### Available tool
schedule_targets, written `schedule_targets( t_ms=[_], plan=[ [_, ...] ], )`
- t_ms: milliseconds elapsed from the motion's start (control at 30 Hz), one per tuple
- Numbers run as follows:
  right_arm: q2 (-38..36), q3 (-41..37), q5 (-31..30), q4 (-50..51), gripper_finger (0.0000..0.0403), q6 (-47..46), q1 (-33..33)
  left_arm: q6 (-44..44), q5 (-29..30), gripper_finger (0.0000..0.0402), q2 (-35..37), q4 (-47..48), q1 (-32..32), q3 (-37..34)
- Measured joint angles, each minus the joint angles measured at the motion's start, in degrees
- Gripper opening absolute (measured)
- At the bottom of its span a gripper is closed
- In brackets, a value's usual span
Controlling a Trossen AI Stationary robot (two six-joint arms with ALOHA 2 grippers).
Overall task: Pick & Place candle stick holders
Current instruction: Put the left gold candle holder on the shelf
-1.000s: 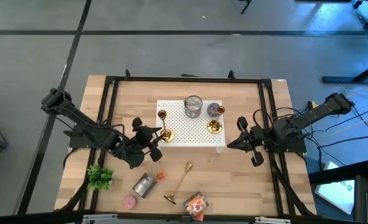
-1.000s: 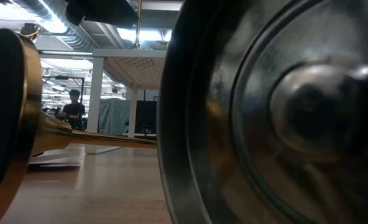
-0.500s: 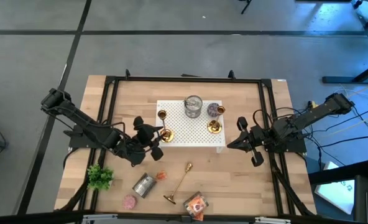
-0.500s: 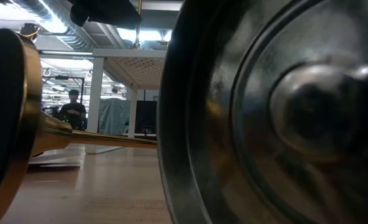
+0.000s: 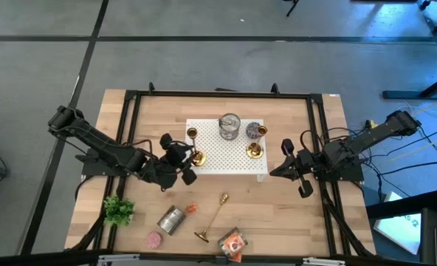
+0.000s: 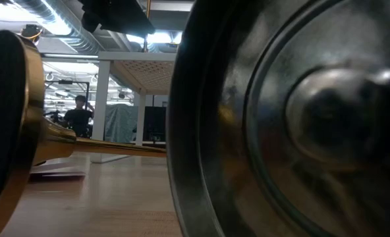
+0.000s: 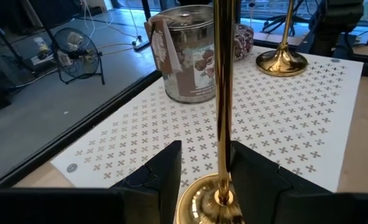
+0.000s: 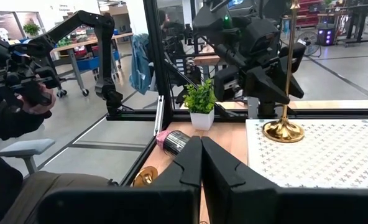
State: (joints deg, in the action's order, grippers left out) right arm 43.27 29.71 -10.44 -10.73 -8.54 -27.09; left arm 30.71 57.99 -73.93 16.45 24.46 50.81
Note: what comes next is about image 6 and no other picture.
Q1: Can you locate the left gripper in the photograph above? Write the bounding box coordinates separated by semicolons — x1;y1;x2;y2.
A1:
78;0;156;37

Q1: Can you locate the white perforated shelf riser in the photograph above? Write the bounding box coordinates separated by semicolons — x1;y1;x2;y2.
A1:
89;51;178;165

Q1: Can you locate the black partition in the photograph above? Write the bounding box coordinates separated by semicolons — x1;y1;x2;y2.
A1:
144;105;168;143

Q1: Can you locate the grey cover cloth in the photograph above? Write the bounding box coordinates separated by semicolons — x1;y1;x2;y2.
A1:
104;104;140;144

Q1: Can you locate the person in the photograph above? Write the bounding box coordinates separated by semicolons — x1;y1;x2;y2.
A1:
61;94;96;138

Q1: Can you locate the ribbed silver ventilation duct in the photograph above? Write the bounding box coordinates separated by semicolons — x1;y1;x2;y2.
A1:
12;0;101;55

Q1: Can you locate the black frame rig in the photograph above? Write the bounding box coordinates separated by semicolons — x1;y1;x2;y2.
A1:
43;80;91;138

